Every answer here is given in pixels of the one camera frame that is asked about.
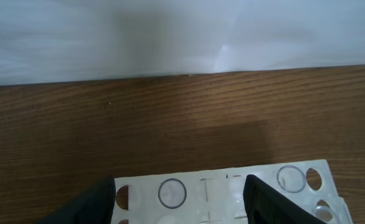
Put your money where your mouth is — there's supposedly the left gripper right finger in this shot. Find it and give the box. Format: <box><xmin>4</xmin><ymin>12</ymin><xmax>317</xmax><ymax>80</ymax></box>
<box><xmin>243</xmin><ymin>174</ymin><xmax>326</xmax><ymax>224</ymax></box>

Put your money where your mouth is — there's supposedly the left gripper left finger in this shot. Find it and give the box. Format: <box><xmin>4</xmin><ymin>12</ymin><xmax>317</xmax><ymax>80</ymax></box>
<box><xmin>37</xmin><ymin>176</ymin><xmax>117</xmax><ymax>224</ymax></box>

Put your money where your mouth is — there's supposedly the clear test tube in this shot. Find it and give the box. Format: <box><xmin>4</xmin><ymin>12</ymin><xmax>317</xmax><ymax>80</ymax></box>
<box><xmin>276</xmin><ymin>164</ymin><xmax>307</xmax><ymax>194</ymax></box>
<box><xmin>313</xmin><ymin>205</ymin><xmax>336</xmax><ymax>224</ymax></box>
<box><xmin>157</xmin><ymin>177</ymin><xmax>188</xmax><ymax>209</ymax></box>

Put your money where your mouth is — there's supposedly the white test tube rack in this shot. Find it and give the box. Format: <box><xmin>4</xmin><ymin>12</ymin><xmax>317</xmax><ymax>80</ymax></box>
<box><xmin>110</xmin><ymin>159</ymin><xmax>354</xmax><ymax>224</ymax></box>

